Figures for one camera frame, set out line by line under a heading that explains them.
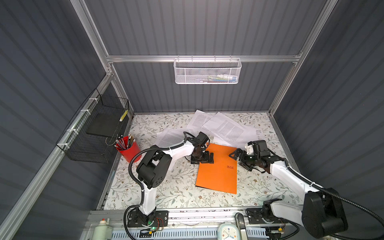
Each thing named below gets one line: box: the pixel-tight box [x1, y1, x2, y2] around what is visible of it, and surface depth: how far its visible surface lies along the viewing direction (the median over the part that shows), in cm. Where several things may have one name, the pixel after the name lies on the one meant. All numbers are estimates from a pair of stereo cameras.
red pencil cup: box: [114, 133, 142, 163], surface depth 88 cm
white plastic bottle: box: [92, 218, 113, 240], surface depth 67 cm
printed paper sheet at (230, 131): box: [202, 112, 260, 149], surface depth 111 cm
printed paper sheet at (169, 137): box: [155, 127, 197, 148], surface depth 110 cm
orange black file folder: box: [195, 142, 238, 195], surface depth 92 cm
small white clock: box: [217, 222, 240, 240], surface depth 69 cm
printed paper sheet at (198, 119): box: [186, 109, 215, 128], surface depth 118 cm
